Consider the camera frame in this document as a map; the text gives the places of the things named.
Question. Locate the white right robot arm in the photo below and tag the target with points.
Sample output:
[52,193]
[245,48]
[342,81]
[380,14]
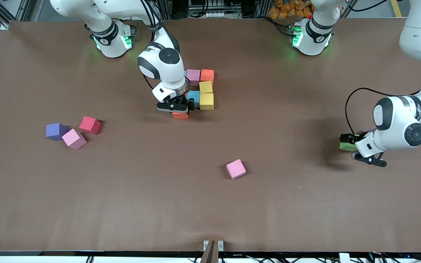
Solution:
[166,69]

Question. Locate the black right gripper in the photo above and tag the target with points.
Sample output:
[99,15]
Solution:
[183,100]

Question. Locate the small white block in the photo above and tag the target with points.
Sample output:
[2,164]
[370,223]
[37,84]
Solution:
[344,258]

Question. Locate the small metal bracket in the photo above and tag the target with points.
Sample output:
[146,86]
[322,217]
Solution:
[206,245]

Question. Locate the yellow foam cube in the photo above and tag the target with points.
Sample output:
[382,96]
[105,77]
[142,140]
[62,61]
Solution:
[207,101]
[205,87]

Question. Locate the bag of orange items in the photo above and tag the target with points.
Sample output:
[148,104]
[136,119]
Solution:
[287,9]

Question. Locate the aluminium frame profile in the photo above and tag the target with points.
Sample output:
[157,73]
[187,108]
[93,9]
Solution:
[22,11]

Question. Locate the brown camera mount post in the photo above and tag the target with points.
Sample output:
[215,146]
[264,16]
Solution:
[210,255]

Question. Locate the green foam cube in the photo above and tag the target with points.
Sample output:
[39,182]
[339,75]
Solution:
[346,147]

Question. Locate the white socket strip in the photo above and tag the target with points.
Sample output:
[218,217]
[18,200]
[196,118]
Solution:
[214,15]

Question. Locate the white power strip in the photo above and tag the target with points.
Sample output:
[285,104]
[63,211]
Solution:
[137,12]

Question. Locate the blue foam cube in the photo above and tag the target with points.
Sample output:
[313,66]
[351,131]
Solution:
[195,95]

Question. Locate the pink foam cube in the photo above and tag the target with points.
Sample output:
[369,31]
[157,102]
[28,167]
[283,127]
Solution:
[236,168]
[193,77]
[74,138]

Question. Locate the orange foam cube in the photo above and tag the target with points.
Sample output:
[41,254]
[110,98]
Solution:
[207,75]
[180,115]

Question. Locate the red foam cube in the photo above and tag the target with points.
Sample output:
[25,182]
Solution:
[90,125]

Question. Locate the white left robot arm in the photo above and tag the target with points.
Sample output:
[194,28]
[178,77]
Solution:
[397,124]

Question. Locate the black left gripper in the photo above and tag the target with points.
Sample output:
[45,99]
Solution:
[348,138]

